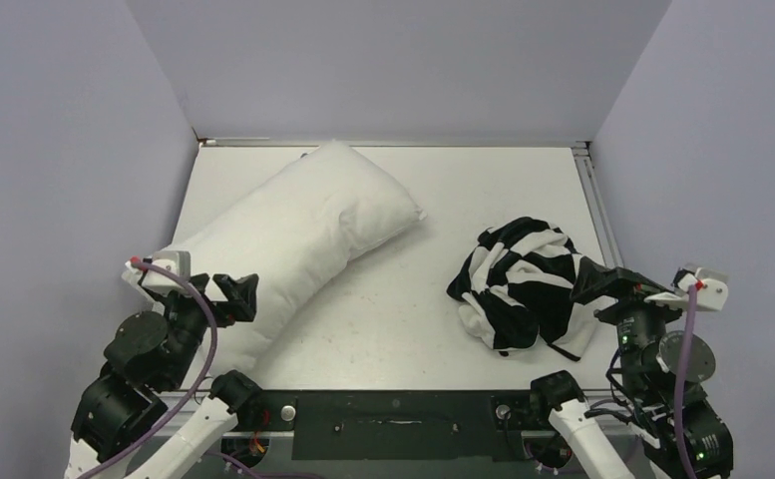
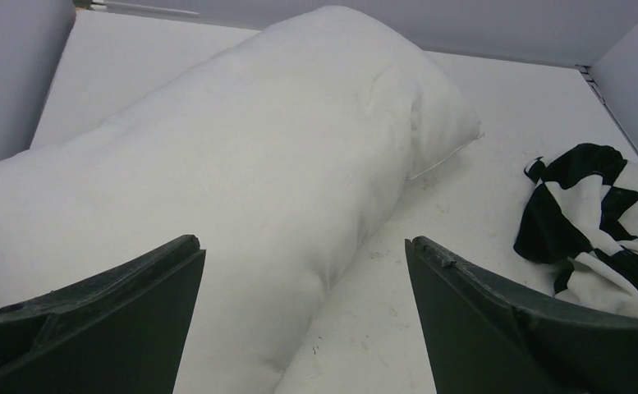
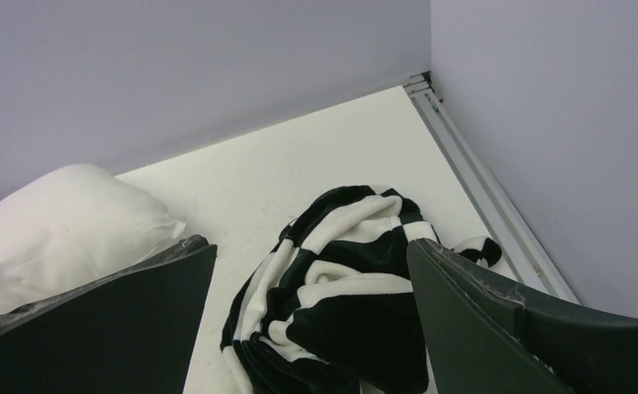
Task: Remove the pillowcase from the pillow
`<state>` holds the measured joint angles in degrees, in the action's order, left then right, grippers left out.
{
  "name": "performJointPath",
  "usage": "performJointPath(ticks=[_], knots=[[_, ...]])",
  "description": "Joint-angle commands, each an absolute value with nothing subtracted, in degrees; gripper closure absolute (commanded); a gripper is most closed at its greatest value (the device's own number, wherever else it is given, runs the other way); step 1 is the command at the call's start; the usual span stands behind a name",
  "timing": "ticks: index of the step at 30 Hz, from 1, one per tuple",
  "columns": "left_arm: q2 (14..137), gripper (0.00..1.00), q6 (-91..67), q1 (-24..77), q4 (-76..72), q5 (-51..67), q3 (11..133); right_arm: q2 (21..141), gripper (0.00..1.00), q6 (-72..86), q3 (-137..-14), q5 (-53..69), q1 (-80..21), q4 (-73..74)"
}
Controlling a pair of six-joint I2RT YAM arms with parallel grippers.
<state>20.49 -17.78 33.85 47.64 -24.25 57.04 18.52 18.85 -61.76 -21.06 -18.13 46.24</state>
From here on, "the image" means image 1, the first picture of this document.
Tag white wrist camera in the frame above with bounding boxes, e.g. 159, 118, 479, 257
121, 249, 191, 301
644, 263, 729, 312

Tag black and white checkered pillowcase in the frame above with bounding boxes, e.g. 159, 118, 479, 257
446, 217, 606, 362

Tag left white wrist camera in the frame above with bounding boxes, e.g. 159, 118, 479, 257
121, 249, 191, 301

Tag aluminium frame rail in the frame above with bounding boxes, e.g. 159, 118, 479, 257
89, 136, 705, 479

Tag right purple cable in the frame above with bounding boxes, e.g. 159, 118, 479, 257
672, 283, 700, 479

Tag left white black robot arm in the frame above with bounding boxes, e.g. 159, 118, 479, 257
65, 265, 259, 478

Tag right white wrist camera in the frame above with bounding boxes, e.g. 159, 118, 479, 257
644, 263, 729, 312

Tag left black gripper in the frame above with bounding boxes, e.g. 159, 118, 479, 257
157, 271, 257, 387

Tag white pillow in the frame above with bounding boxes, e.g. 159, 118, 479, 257
153, 142, 426, 376

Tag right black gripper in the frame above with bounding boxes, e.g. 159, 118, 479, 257
573, 253, 698, 395

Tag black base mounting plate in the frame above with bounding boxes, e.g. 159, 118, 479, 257
234, 389, 554, 461

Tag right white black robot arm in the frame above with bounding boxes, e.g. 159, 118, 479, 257
527, 258, 734, 478

